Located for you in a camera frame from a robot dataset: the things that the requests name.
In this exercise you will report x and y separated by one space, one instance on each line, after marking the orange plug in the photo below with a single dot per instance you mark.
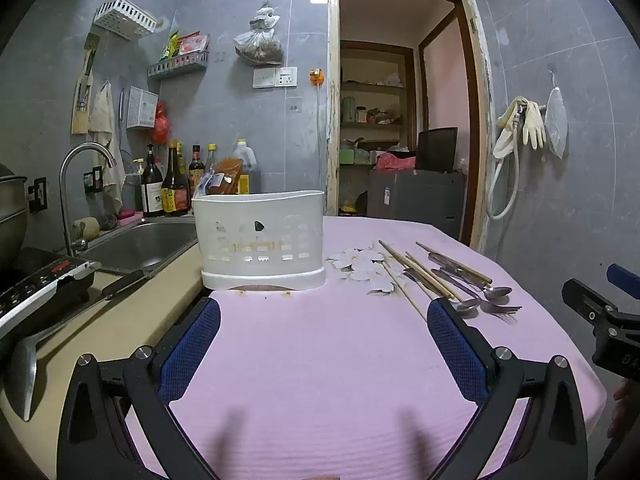
317 77

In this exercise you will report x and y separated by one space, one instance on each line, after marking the red cap sauce bottle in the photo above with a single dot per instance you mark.
196 165

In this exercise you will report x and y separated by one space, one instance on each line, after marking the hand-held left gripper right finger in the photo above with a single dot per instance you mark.
455 347

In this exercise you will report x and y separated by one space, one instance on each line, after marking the metal pot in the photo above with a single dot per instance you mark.
10 210

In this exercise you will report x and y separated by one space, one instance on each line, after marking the red snack packet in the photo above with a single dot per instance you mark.
192 42

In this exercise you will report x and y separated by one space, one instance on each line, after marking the white wall box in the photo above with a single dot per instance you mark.
143 107

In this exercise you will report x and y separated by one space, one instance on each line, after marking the wooden chopstick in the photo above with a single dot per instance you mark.
400 263
405 292
450 261
422 271
417 270

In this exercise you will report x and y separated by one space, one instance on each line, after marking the black monitor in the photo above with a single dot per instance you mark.
437 149

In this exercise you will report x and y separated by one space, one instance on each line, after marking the hanging beige towel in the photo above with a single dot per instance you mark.
105 120

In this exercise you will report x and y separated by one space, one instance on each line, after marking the green box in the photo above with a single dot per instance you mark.
354 156

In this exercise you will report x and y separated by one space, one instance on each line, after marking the white wall switch socket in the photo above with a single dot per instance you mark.
274 77

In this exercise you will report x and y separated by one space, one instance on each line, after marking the steel sink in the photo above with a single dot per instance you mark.
145 245

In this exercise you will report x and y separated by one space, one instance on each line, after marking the pink scrub brush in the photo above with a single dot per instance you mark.
129 215

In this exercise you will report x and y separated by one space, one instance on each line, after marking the clear bag of dried goods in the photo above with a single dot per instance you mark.
258 42

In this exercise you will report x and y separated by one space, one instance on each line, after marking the cream rubber gloves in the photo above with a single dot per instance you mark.
532 120

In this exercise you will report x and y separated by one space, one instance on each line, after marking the beige sponge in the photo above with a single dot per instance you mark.
86 229

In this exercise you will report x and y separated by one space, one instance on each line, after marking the steel faucet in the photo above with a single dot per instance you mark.
65 185

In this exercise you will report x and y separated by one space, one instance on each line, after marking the person's right hand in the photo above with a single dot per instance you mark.
625 405

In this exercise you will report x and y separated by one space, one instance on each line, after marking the yellow cap sauce bottle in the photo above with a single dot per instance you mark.
212 160

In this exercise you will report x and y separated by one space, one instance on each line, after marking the white slotted wall basket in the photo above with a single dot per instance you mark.
125 17

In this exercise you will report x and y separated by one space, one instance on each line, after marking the wooden door frame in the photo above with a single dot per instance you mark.
480 110

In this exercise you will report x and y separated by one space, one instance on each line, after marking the grey washing machine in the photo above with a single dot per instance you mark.
415 197

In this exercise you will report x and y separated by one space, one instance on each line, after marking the green snack packet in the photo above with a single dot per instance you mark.
170 45

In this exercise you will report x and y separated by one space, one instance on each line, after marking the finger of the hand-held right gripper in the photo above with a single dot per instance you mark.
625 277
585 300

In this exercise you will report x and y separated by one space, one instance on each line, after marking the blue and white packet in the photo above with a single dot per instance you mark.
205 185

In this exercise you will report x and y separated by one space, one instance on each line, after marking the steel wool scrubber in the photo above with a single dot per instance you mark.
108 222

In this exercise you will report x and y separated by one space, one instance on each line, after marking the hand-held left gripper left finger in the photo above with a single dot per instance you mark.
192 347

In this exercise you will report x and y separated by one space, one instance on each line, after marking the dark bottle with white label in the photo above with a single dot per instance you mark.
152 190

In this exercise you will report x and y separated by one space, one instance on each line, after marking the pink floral tablecloth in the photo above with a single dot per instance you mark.
325 370

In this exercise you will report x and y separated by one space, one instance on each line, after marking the wooden storage shelf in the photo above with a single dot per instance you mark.
375 105

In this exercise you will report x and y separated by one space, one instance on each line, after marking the large oil jug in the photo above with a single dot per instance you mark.
248 160

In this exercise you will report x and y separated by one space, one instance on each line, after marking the pump soap bottle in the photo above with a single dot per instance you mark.
137 175

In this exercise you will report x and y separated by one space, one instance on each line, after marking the soy sauce bottle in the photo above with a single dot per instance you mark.
175 185

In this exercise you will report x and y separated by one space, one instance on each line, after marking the grey wall shelf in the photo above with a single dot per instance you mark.
177 65

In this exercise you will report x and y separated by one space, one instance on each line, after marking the white plastic utensil holder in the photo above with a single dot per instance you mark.
250 230

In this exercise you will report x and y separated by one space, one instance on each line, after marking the pink cloth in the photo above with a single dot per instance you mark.
395 161

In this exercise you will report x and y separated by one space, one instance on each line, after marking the red plastic bag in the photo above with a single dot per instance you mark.
161 125

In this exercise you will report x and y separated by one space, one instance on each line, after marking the black induction cooker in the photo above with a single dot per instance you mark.
35 290

